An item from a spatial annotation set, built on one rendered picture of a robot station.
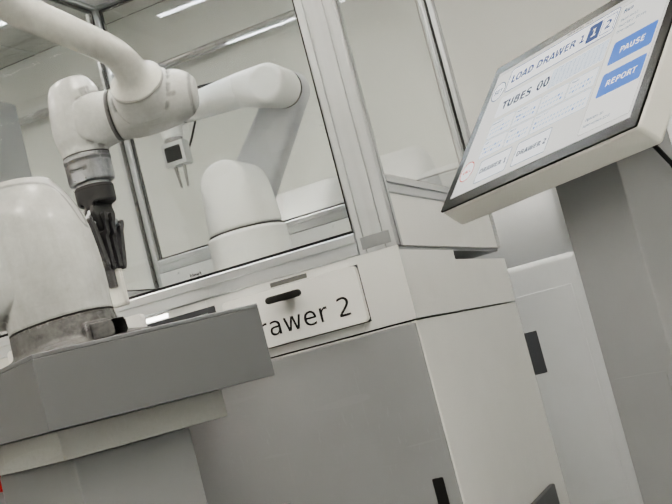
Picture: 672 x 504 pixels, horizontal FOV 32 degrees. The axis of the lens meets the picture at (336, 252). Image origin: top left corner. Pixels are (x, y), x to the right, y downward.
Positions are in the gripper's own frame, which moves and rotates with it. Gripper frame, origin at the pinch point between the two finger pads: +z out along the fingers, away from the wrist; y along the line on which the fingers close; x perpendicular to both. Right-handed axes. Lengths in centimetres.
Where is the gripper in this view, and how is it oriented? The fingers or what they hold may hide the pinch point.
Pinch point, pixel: (117, 288)
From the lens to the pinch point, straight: 229.3
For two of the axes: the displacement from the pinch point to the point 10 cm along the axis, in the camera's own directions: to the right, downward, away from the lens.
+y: -3.4, -0.1, -9.4
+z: 2.5, 9.6, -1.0
